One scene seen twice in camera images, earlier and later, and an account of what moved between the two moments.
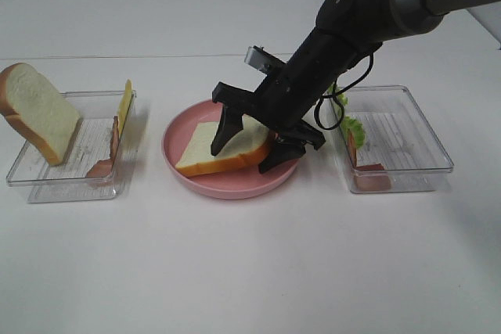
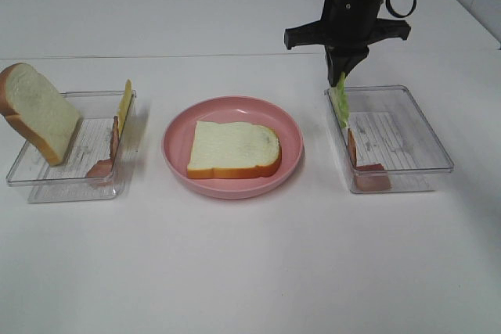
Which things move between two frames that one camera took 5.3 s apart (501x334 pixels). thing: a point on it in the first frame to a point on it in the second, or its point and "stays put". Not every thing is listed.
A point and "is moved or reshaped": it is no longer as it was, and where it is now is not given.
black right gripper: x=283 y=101 to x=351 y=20
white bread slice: x=199 y=138 is moved or reshaped
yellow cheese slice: x=127 y=99 stays put
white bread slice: x=41 y=114 stays put
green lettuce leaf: x=350 y=123 is moved or reshaped
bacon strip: x=370 y=177 stays put
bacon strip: x=102 y=174 stays put
